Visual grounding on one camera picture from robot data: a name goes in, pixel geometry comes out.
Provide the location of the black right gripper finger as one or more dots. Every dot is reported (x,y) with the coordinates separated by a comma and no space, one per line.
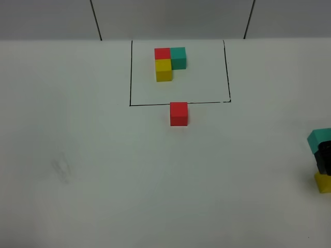
(322,157)

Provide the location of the green template cube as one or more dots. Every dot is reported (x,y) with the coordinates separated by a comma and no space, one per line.
(178,58)

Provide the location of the yellow template cube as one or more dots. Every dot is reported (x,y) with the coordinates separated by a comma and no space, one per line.
(163,70)

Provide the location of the red template cube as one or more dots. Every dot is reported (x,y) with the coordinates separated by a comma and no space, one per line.
(162,53)

